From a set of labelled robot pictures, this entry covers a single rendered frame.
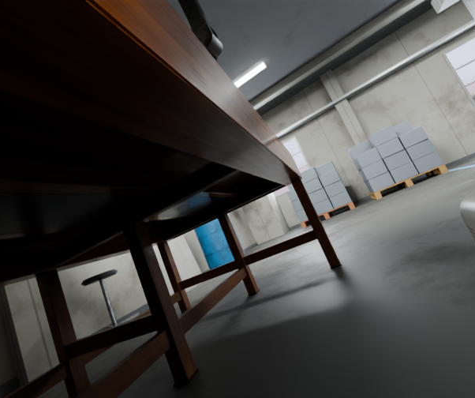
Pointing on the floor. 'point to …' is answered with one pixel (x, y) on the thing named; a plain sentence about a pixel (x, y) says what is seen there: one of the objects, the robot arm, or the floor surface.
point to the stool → (106, 294)
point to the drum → (214, 244)
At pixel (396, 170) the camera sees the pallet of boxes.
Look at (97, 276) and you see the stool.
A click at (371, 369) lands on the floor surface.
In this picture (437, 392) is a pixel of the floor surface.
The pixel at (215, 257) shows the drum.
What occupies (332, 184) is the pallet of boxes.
